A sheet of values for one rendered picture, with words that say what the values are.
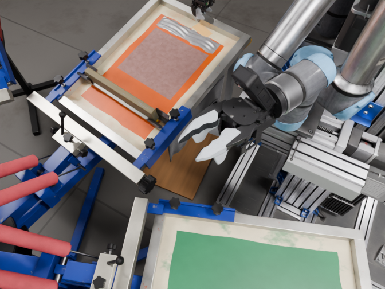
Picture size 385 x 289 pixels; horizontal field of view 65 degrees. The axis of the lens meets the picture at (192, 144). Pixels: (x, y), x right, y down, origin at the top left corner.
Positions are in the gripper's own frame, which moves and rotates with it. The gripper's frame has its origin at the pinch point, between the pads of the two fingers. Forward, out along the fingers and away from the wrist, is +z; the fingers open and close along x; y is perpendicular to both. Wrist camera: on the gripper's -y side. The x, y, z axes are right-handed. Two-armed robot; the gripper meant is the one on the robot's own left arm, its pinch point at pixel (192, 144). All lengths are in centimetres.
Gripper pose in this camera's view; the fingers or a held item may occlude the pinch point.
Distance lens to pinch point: 52.5
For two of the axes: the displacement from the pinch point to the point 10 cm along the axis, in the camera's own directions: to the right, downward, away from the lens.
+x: -5.9, -6.0, 5.3
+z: -8.0, 5.1, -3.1
